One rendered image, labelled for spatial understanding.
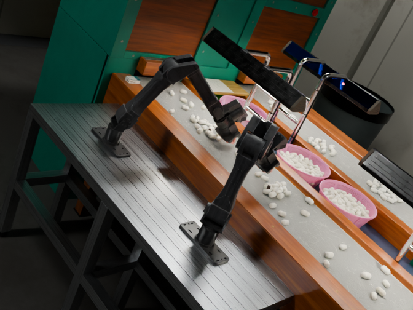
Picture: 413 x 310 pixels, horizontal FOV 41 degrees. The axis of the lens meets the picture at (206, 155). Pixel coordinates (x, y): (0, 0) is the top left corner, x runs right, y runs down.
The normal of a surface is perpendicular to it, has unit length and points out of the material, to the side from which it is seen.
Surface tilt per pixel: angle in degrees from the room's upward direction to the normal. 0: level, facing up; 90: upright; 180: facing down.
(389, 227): 90
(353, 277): 0
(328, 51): 90
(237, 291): 0
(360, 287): 0
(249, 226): 90
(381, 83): 90
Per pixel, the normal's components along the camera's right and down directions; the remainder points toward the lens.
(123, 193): 0.37, -0.82
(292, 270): -0.73, 0.04
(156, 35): 0.57, 0.57
